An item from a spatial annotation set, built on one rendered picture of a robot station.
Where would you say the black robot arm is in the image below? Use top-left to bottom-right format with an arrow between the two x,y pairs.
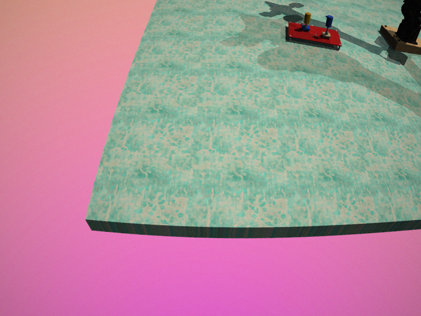
395,0 -> 421,45

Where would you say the red circuit board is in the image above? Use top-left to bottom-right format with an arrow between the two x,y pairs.
288,12 -> 342,50

